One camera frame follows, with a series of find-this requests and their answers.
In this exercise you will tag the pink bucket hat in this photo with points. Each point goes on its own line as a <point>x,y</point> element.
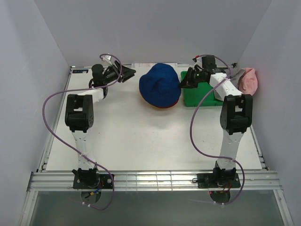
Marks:
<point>248,83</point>

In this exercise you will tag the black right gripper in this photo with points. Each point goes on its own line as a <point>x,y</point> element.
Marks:
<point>186,82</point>

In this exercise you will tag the green plastic tray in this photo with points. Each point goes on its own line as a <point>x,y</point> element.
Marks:
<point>192,97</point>

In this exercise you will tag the grey bucket hat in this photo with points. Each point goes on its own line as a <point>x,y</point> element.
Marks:
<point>236,74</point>

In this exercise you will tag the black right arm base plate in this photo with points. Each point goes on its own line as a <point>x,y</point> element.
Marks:
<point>209,180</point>

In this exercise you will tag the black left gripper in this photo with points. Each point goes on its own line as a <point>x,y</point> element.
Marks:
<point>127,73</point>

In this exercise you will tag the dark red bucket hat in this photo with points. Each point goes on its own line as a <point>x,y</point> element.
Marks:
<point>160,102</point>

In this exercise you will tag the aluminium front rail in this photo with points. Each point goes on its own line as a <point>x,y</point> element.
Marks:
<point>150,181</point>

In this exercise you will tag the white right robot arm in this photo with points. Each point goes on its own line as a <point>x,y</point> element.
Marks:
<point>235,119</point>

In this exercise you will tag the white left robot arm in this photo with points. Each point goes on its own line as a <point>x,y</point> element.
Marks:
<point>79,114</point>

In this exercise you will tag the paper sheets at back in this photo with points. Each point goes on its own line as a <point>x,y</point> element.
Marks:
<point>136,65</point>

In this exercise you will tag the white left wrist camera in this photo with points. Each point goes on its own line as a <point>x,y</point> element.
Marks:
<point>108,60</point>

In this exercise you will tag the blue bucket hat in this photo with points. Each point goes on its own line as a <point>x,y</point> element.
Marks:
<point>160,81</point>

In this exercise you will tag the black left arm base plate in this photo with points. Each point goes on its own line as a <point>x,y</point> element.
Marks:
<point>104,181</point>

